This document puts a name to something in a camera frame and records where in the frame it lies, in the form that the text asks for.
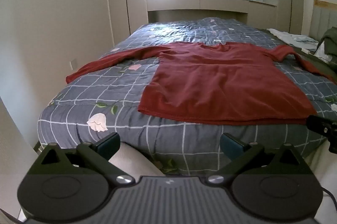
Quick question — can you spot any beige window bench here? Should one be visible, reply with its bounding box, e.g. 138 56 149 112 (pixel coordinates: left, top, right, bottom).
146 0 278 25

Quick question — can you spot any dark green garment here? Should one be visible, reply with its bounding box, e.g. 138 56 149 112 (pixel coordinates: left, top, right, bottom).
322 27 337 64

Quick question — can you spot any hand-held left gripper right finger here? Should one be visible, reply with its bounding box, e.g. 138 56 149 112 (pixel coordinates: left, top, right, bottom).
207 133 316 185

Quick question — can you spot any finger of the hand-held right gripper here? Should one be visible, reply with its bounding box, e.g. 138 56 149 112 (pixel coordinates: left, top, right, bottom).
306 115 337 138

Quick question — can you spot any red long-sleeved shirt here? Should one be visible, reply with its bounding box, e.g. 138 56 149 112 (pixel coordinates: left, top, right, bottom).
65 42 337 126

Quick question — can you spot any light blue cloth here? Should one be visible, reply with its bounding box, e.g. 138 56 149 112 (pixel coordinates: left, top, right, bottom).
267 28 320 53

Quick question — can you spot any dark green blanket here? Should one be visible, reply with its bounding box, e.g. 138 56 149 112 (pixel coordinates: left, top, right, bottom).
265 29 337 81

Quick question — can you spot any grey padded headboard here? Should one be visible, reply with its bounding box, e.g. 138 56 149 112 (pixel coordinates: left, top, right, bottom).
311 0 337 41

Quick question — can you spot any bed with blue floral quilt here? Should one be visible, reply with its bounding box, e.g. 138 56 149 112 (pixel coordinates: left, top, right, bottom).
37 17 337 174

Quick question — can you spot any black cable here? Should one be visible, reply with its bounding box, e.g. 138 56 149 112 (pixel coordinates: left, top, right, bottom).
322 186 337 205

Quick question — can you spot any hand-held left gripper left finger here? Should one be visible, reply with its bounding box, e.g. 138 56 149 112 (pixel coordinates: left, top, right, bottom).
26 132 135 186

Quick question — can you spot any white cloth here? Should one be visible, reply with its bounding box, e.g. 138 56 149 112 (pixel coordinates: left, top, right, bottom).
314 41 335 64

